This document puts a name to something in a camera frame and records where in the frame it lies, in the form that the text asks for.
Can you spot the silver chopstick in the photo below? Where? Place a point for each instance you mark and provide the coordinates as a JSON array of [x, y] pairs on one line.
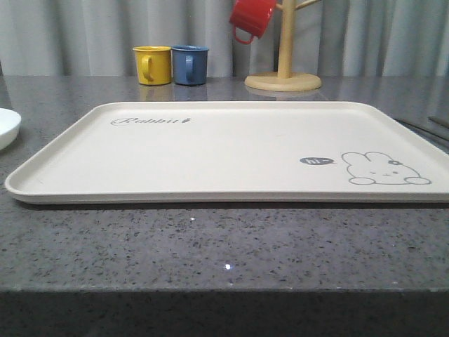
[[438, 138]]

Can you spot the white round plate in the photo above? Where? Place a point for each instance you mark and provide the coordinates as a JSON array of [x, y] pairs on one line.
[[10, 122]]

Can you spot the silver spoon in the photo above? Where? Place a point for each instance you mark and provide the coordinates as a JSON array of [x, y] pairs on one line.
[[441, 122]]

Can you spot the cream rabbit serving tray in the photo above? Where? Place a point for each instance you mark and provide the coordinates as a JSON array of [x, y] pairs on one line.
[[233, 151]]

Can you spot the wooden mug tree stand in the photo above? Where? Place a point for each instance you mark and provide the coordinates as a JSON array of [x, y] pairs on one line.
[[285, 79]]

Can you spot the blue mug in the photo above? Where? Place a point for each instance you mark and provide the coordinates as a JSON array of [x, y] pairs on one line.
[[190, 64]]

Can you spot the yellow mug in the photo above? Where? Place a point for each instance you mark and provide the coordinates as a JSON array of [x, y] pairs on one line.
[[153, 64]]

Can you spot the red mug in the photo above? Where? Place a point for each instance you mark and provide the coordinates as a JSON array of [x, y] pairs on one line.
[[251, 16]]

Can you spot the grey curtain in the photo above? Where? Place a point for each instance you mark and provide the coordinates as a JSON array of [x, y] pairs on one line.
[[332, 38]]

